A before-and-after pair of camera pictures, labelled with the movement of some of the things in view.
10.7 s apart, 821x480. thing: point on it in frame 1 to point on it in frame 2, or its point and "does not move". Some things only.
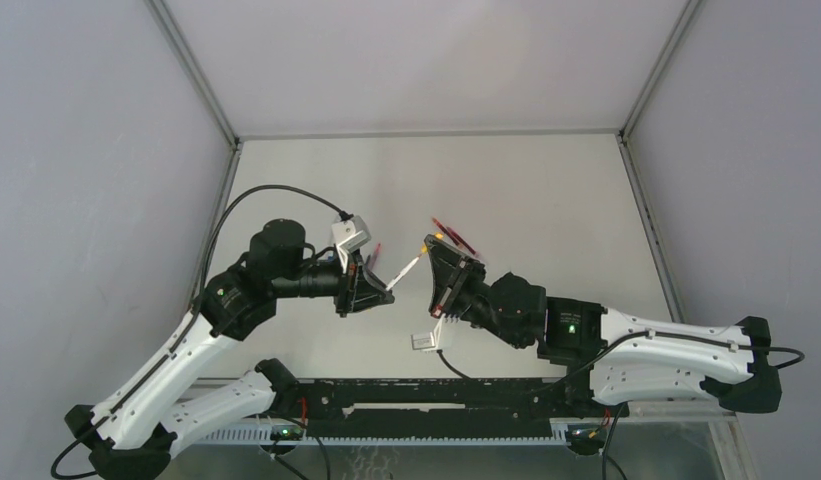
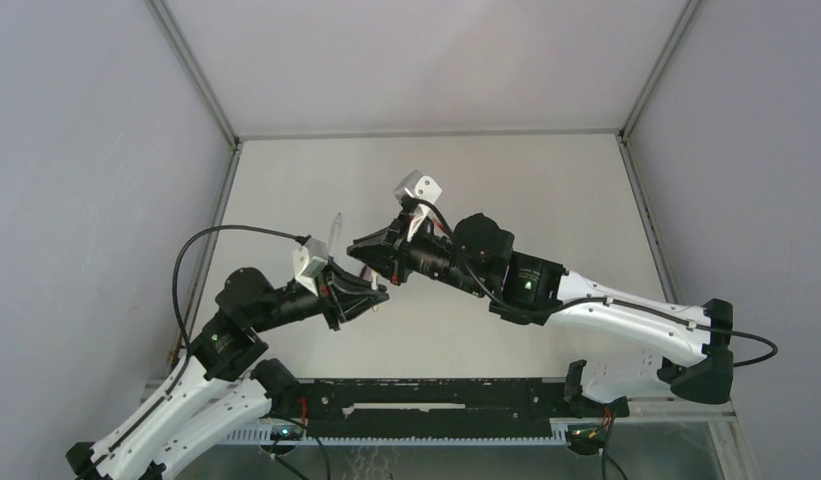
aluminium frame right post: [653, 73] does not move
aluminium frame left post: [209, 93] does not move
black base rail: [435, 409] does not move
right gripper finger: [446, 261] to [378, 250]
